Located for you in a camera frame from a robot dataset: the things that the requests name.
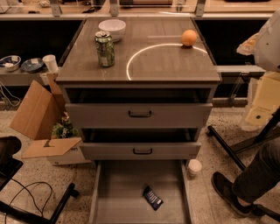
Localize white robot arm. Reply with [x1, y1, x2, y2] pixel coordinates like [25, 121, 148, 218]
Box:
[236, 9, 280, 131]

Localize grey drawer cabinet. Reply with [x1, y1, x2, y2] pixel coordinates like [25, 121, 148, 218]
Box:
[55, 16, 222, 161]

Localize grey top drawer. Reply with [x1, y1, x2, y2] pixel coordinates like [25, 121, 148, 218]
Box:
[66, 103, 213, 129]

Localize grey drawer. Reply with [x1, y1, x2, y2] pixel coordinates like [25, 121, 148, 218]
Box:
[88, 160, 192, 224]
[66, 103, 213, 129]
[80, 143, 201, 160]

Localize grey middle drawer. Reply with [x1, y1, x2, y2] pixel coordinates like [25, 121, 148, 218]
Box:
[80, 143, 201, 160]

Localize grey bottom drawer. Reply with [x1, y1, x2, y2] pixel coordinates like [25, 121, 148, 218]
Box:
[88, 160, 192, 224]

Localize green soda can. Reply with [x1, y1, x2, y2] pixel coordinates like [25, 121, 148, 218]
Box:
[94, 31, 115, 67]

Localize white cup on floor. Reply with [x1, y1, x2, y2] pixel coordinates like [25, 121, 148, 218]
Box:
[187, 159, 202, 177]

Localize green packages in box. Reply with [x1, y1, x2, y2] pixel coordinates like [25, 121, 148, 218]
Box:
[51, 112, 79, 139]

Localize white bowl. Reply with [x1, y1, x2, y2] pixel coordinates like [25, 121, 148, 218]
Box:
[98, 19, 126, 42]

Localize orange fruit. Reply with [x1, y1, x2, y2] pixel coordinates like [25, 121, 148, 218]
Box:
[181, 30, 197, 46]

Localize open cardboard box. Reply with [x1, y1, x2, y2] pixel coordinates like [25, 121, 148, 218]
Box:
[10, 73, 89, 165]

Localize white paper cup on shelf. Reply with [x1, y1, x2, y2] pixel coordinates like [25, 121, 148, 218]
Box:
[43, 54, 59, 74]

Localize black shoe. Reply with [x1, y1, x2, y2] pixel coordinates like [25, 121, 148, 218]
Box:
[211, 172, 254, 217]

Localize black table stand base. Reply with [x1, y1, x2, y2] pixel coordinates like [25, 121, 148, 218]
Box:
[208, 110, 280, 221]

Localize blue patterned bowl right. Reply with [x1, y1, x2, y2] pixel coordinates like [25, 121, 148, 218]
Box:
[21, 58, 44, 74]

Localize blue patterned bowl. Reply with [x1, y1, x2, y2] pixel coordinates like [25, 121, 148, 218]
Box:
[0, 55, 21, 72]
[21, 58, 44, 74]

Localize black chair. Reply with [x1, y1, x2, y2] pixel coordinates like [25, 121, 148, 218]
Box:
[0, 136, 79, 224]

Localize person leg dark trousers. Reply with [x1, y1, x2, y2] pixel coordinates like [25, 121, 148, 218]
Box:
[232, 138, 280, 203]

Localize blue patterned bowl left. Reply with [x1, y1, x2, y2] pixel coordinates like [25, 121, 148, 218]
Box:
[0, 55, 21, 72]

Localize black cable on floor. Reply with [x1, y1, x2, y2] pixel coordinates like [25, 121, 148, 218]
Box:
[3, 178, 54, 224]

